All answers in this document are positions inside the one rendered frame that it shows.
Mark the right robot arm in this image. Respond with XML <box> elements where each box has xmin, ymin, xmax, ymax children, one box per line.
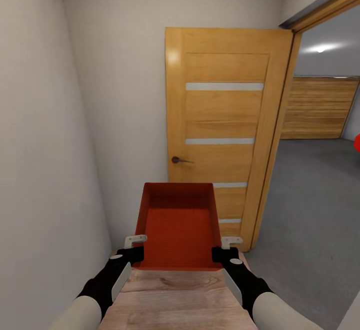
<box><xmin>211</xmin><ymin>237</ymin><xmax>324</xmax><ymax>330</ymax></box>

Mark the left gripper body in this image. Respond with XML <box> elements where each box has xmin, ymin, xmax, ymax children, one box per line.
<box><xmin>117</xmin><ymin>247</ymin><xmax>144</xmax><ymax>263</ymax></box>

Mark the storage box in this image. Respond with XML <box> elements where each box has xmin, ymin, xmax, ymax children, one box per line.
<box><xmin>131</xmin><ymin>183</ymin><xmax>224</xmax><ymax>272</ymax></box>

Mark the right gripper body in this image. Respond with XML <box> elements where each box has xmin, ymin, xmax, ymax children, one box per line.
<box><xmin>211</xmin><ymin>247</ymin><xmax>239</xmax><ymax>263</ymax></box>

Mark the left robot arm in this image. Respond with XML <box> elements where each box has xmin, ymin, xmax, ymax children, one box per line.
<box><xmin>44</xmin><ymin>235</ymin><xmax>148</xmax><ymax>330</ymax></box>

